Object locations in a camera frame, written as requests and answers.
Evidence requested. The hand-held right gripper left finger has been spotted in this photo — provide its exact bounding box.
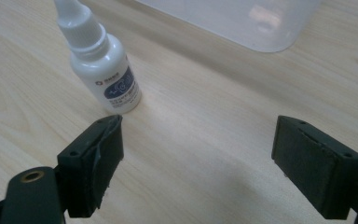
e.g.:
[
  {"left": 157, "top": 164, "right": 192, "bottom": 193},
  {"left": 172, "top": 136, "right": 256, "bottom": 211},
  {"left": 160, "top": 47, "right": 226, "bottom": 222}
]
[{"left": 56, "top": 114, "right": 125, "bottom": 218}]

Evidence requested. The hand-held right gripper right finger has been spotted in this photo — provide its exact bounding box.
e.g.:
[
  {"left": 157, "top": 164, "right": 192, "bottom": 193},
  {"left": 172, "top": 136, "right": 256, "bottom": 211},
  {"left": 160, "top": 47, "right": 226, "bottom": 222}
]
[{"left": 271, "top": 115, "right": 358, "bottom": 220}]

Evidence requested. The white dropper bottle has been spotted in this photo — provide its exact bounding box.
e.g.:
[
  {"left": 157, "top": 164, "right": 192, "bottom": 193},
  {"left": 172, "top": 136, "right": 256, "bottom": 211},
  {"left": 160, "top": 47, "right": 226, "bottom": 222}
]
[{"left": 53, "top": 0, "right": 143, "bottom": 115}]

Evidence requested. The translucent plastic container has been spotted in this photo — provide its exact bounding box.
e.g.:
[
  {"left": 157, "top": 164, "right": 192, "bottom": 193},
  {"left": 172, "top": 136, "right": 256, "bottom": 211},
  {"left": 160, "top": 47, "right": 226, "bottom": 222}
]
[{"left": 135, "top": 0, "right": 321, "bottom": 53}]

